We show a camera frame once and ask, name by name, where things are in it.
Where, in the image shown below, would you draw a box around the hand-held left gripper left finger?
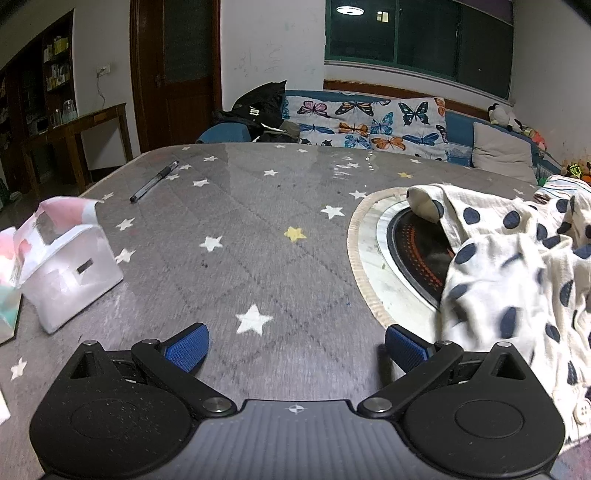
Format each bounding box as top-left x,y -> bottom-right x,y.
64,323 -> 236,418

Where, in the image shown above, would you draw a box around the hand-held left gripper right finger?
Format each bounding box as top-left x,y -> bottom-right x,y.
359,324 -> 536,418

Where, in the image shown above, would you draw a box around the white navy polka dot pants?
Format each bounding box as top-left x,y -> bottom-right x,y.
406,184 -> 591,446

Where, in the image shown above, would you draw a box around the round black induction cooker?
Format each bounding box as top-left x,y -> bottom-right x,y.
347,187 -> 462,329

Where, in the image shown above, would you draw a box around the grey star tablecloth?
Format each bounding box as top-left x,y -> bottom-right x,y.
0,142 -> 591,480

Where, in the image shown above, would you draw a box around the pink white plastic bag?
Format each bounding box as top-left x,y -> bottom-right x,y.
0,196 -> 124,344

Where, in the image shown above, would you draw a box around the black pen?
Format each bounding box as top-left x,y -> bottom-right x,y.
129,160 -> 180,204

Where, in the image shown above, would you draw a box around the grey pillow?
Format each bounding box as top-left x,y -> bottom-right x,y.
472,122 -> 539,185

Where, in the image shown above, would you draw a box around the striped cloth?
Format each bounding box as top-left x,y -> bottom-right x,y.
536,175 -> 591,204

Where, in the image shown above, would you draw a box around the blue sofa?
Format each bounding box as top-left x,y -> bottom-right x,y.
196,90 -> 564,185

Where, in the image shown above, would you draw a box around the butterfly print pillow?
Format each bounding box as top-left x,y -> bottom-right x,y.
281,95 -> 448,161

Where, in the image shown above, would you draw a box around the brown wooden door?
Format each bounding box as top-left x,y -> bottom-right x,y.
130,0 -> 222,153

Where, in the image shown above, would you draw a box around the colourful plush toy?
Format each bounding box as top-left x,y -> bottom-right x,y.
522,124 -> 546,149

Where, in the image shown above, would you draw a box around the wooden desk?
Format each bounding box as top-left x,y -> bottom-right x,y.
21,102 -> 134,195

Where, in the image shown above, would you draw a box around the black jacket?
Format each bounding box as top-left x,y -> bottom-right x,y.
213,80 -> 301,144

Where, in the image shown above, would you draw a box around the black white plush toy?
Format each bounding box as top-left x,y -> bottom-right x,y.
488,104 -> 522,132

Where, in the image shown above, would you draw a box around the dark wooden shelf cabinet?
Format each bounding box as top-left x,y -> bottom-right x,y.
0,9 -> 77,195

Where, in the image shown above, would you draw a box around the green framed window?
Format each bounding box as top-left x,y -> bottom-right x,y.
324,0 -> 515,100

